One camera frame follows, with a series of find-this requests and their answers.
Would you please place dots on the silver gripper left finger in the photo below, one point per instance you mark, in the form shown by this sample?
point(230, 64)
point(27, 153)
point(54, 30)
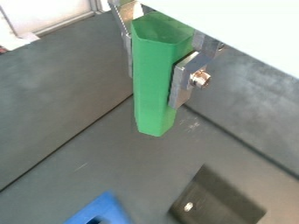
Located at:
point(126, 11)

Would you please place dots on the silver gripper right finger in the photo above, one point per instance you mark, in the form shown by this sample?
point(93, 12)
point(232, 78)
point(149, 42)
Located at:
point(189, 72)

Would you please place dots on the green hexagon prism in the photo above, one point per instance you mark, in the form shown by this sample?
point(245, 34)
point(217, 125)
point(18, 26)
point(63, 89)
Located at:
point(162, 41)

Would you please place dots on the blue shape sorter board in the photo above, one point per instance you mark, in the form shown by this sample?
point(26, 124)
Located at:
point(102, 211)

